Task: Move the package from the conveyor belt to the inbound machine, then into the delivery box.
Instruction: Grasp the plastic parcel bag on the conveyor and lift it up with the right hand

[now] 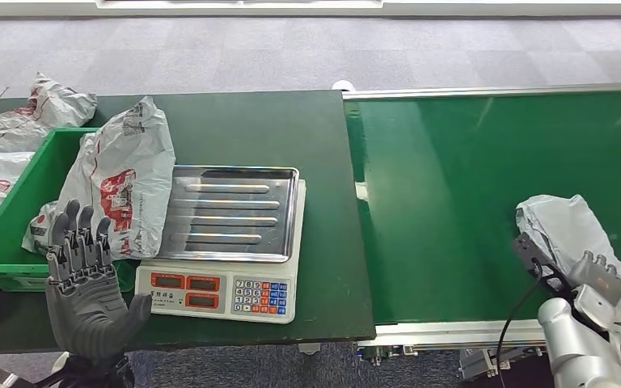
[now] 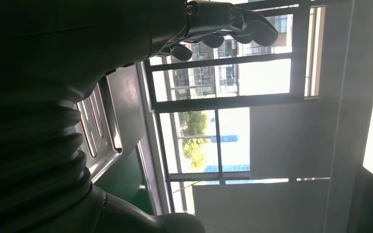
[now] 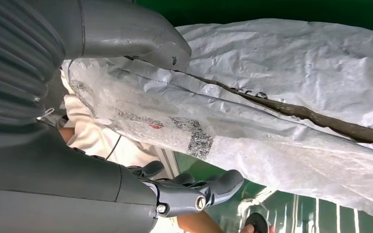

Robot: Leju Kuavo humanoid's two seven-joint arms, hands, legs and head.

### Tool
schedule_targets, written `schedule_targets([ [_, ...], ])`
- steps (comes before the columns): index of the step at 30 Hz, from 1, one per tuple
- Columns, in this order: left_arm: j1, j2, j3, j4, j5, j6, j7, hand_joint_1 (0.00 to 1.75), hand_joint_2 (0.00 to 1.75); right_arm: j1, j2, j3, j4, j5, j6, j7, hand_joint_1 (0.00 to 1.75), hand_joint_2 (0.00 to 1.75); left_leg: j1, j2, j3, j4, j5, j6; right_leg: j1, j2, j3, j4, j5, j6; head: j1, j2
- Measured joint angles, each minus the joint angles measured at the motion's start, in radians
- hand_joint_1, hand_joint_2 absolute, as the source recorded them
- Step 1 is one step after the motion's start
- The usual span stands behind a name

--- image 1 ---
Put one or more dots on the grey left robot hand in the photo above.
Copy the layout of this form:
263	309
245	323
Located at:
88	316

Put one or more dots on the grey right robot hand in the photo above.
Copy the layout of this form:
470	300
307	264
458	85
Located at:
597	281

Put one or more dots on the plain grey plastic package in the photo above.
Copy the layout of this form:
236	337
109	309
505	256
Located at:
567	225

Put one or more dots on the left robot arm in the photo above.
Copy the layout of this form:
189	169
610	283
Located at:
96	375

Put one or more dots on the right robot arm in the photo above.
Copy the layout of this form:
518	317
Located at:
578	353

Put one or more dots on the small white package red dot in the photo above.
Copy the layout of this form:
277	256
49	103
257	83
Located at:
37	230

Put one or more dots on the green conveyor belt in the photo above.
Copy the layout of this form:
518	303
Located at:
450	214

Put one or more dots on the crumpled grey white package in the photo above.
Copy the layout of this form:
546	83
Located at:
48	107

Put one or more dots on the green plastic bin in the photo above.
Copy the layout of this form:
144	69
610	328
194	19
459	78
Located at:
16	214

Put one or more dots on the white electronic scale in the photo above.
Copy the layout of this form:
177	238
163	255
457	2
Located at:
219	297

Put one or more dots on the steel scale tray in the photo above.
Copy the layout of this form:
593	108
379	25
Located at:
225	214

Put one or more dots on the white round post cap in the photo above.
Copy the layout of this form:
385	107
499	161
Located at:
342	85

